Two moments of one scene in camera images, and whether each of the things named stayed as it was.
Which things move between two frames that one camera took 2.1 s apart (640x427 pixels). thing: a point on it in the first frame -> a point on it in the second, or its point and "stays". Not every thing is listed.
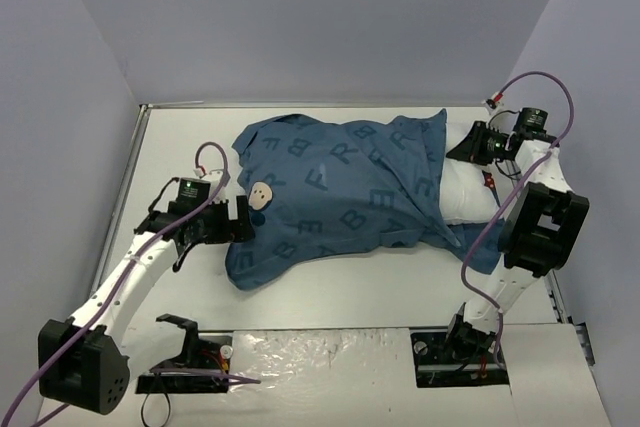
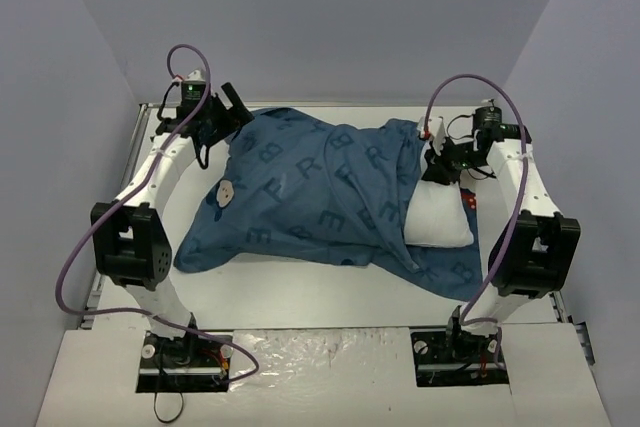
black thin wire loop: [167, 414] -> [182, 403]
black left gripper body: [241, 219] -> [226, 110]
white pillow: [464, 196] -> [436, 216]
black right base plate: [436, 367] stays
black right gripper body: [476, 141] -> [439, 162]
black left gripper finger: [241, 229] -> [241, 111]
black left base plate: [200, 354] stays
